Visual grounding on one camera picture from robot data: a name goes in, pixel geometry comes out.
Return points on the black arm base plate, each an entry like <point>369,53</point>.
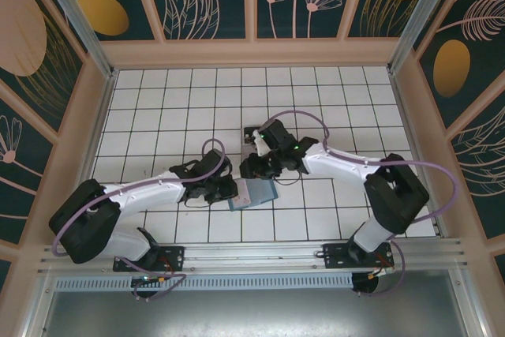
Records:
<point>173,258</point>
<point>335,258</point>

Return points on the black card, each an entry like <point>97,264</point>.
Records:
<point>249,131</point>

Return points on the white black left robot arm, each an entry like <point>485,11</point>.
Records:
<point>150,191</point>

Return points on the white floral card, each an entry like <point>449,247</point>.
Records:
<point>244,191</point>

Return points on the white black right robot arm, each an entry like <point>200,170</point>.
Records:
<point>339,163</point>

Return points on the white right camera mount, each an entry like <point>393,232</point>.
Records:
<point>258,143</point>

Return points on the aluminium frame post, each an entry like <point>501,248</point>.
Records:
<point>75,17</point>
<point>414,17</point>

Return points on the blue-grey cloth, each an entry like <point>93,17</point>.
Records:
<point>262,195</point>

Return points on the clear acrylic card box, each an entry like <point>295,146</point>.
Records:
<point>246,147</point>

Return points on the grey metal sheet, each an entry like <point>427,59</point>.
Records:
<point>252,313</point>

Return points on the aluminium mounting rail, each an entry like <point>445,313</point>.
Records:
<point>252,254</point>

